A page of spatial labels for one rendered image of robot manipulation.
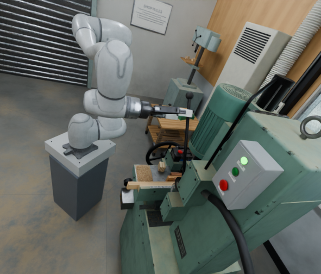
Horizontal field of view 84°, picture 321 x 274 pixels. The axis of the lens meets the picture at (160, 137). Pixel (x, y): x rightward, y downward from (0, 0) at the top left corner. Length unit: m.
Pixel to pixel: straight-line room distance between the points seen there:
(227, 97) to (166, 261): 0.75
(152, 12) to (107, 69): 3.08
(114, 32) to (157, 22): 2.54
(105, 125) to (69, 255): 1.05
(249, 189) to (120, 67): 0.48
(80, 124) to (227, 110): 0.89
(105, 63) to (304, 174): 0.56
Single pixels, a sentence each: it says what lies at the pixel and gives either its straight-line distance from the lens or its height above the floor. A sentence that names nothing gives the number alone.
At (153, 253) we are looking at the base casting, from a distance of 0.97.
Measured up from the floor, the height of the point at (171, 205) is 1.08.
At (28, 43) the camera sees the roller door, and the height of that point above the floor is 0.58.
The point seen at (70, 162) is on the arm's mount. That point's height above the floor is 0.68.
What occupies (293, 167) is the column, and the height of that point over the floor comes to 1.50.
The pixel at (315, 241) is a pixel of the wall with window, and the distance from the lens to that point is 2.18.
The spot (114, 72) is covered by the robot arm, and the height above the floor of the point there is 1.49.
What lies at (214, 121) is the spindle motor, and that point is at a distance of 0.74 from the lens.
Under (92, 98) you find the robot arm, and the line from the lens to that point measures 0.69.
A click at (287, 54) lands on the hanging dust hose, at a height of 1.65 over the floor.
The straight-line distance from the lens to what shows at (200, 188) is 0.62.
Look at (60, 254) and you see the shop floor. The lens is 1.80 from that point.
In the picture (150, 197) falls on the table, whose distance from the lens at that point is 1.01.
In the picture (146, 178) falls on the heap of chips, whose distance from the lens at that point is 1.01.
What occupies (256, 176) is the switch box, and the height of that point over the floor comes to 1.45.
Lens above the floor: 1.69
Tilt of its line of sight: 35 degrees down
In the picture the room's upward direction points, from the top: 20 degrees clockwise
